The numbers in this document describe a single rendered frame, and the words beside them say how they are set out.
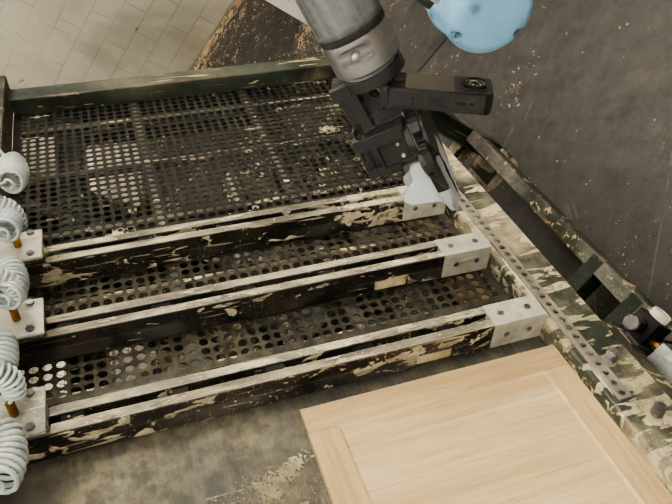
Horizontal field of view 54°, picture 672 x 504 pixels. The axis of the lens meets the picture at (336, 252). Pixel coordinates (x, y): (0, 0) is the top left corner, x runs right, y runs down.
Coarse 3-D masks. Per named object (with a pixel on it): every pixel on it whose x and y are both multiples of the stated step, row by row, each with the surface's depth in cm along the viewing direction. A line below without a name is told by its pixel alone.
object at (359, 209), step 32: (384, 192) 174; (192, 224) 161; (224, 224) 162; (256, 224) 162; (288, 224) 164; (320, 224) 168; (352, 224) 171; (0, 256) 143; (32, 256) 144; (64, 256) 150; (96, 256) 151; (128, 256) 154; (160, 256) 157; (192, 256) 160; (32, 288) 151
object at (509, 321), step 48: (384, 336) 135; (432, 336) 135; (480, 336) 139; (528, 336) 145; (0, 384) 106; (192, 384) 124; (240, 384) 124; (288, 384) 128; (336, 384) 133; (48, 432) 115; (96, 432) 118; (144, 432) 122
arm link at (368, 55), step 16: (384, 16) 68; (368, 32) 67; (384, 32) 68; (336, 48) 74; (352, 48) 67; (368, 48) 67; (384, 48) 68; (336, 64) 69; (352, 64) 68; (368, 64) 68; (384, 64) 69; (352, 80) 70
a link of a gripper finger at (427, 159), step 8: (416, 136) 74; (424, 144) 73; (424, 152) 73; (432, 152) 75; (424, 160) 74; (432, 160) 74; (424, 168) 74; (432, 168) 74; (432, 176) 75; (440, 176) 75; (440, 184) 77; (448, 184) 77
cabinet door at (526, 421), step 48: (432, 384) 133; (480, 384) 133; (528, 384) 134; (576, 384) 134; (336, 432) 123; (384, 432) 124; (432, 432) 124; (480, 432) 125; (528, 432) 125; (576, 432) 125; (336, 480) 115; (384, 480) 116; (432, 480) 117; (480, 480) 117; (528, 480) 117; (576, 480) 118; (624, 480) 118
